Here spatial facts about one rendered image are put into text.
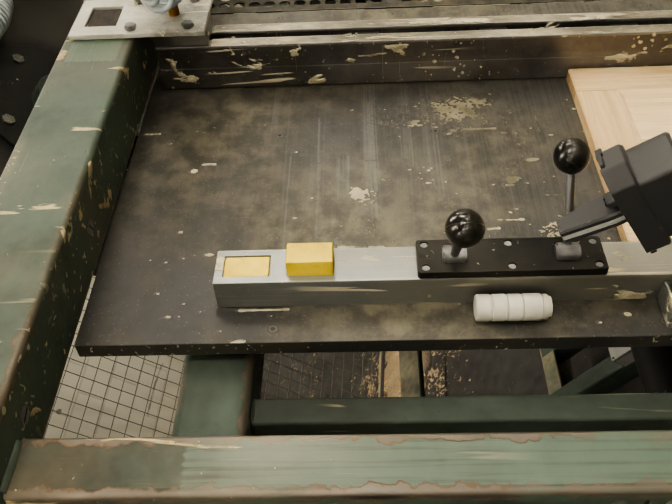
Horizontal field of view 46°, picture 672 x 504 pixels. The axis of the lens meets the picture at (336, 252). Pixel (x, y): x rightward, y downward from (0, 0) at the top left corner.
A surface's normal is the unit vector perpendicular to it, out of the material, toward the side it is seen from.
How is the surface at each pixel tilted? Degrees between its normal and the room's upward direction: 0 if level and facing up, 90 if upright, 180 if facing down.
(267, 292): 90
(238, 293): 90
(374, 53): 90
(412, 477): 53
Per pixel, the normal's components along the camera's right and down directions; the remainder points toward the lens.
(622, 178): -0.42, 0.11
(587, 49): -0.01, 0.72
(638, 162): -0.58, -0.57
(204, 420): -0.04, -0.69
